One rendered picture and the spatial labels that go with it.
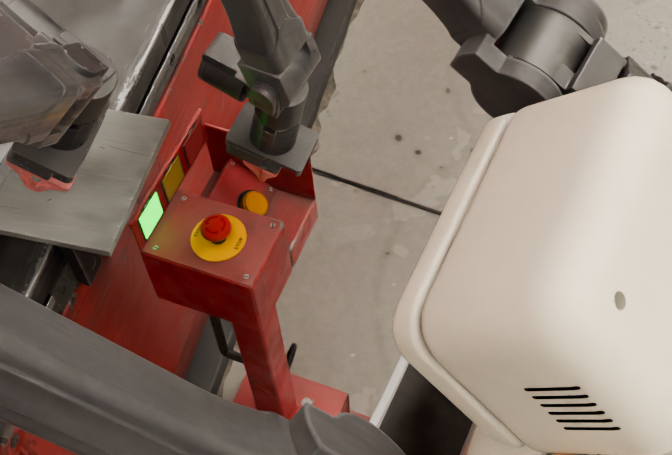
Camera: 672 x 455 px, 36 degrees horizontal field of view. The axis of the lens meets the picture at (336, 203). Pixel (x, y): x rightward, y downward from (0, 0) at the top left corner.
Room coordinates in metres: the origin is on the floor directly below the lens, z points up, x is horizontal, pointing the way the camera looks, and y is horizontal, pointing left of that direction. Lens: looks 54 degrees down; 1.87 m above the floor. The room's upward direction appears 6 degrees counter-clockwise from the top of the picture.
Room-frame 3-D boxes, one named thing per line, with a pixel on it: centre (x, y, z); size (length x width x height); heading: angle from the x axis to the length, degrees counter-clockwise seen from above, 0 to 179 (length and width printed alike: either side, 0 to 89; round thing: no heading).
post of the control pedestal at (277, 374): (0.79, 0.14, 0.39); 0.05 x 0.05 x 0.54; 64
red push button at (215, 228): (0.75, 0.15, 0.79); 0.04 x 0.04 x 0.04
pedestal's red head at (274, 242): (0.79, 0.14, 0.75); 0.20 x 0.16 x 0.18; 154
